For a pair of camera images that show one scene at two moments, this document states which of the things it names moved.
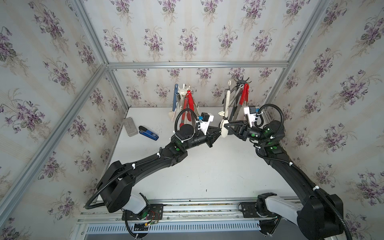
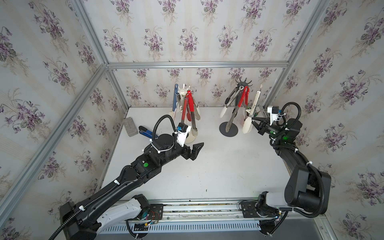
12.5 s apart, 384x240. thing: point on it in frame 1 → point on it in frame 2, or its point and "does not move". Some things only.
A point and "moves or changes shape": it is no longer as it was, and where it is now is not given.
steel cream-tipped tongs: (226, 112) moves or changes shape
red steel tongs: (184, 107) does not move
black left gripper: (210, 136) → (186, 154)
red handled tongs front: (244, 96) does not move
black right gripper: (244, 131) → (263, 129)
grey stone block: (130, 126) does not move
